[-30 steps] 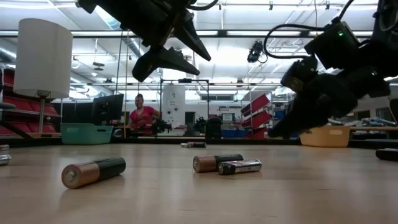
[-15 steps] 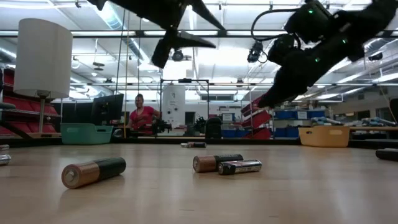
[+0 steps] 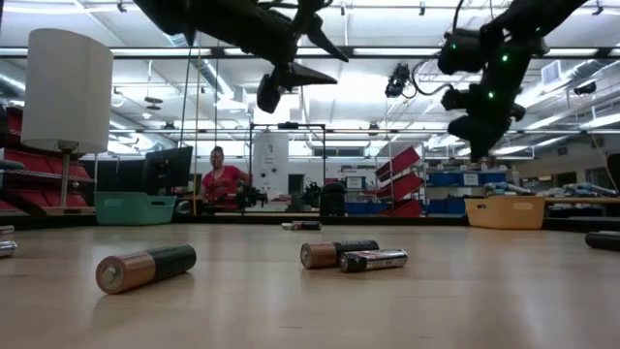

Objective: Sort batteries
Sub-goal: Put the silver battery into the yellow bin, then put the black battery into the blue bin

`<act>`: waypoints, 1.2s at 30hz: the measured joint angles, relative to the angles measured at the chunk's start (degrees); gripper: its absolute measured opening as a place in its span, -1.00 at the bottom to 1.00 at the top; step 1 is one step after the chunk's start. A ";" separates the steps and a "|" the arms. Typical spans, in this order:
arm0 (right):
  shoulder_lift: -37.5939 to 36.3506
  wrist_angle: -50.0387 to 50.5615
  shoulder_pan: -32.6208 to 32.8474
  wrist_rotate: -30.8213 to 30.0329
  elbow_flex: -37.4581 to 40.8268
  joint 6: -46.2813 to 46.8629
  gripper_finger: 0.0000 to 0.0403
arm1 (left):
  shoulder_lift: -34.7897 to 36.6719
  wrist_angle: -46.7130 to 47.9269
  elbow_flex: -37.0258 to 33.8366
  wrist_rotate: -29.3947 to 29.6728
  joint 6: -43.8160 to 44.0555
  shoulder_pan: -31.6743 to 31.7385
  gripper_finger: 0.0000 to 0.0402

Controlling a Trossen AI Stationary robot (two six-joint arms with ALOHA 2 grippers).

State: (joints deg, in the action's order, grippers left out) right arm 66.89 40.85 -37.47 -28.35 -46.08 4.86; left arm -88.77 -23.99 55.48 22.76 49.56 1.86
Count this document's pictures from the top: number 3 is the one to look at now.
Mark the white shade wooden base lamp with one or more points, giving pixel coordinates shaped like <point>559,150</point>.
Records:
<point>68,87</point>

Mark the blue storage bin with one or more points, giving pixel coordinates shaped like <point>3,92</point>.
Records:
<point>361,208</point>

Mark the black overhead light crossbar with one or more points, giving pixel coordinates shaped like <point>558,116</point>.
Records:
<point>145,52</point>

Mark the red bin shelf rack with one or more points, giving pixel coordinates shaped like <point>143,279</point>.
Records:
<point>39,165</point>

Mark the slim silver black battery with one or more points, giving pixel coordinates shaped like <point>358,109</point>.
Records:
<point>287,226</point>

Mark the tilted red bin rack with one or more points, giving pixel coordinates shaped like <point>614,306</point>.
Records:
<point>399,186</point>

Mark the black silver printed battery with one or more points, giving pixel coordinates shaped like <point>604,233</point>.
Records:
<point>378,260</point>

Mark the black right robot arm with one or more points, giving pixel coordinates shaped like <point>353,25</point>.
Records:
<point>533,14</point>

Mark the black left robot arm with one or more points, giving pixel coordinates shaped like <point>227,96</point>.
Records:
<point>218,19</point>

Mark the small cylindrical battery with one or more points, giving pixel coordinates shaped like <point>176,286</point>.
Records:
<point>6,230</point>

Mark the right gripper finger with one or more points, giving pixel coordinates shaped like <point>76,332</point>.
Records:
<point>475,145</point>
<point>490,144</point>

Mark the distant black rig frame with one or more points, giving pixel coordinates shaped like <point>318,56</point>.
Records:
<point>288,125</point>

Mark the white pillar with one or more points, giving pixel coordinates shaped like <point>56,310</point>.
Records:
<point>271,160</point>

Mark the teal plastic bin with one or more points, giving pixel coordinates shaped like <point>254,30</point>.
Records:
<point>135,211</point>

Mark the black ceiling speaker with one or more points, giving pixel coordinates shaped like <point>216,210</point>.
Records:
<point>585,88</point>

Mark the person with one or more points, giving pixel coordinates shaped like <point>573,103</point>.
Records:
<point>220,181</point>

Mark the copper black battery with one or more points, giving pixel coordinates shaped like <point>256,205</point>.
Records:
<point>329,253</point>
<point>307,226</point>
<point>603,241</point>
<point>145,269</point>

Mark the black chair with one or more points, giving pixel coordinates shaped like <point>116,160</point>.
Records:
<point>332,199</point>

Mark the blue bin shelf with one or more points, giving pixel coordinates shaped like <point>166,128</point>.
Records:
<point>465,179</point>

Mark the wooden side table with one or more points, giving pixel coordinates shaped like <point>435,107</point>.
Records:
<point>581,199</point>

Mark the white air vent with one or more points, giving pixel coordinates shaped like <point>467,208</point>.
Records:
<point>551,72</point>

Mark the white blue sign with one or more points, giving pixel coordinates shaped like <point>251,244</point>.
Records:
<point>355,182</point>

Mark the yellow plastic bin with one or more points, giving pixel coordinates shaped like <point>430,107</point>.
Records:
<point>506,213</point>

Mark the black computer monitor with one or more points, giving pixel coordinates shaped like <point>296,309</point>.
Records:
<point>167,169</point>

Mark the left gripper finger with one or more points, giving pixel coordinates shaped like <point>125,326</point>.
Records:
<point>322,36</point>
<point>305,76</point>

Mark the grey blue bundle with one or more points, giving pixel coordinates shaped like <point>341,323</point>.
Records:
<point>506,188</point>
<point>588,188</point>

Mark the black hanging camera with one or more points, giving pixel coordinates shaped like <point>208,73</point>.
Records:
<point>398,80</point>

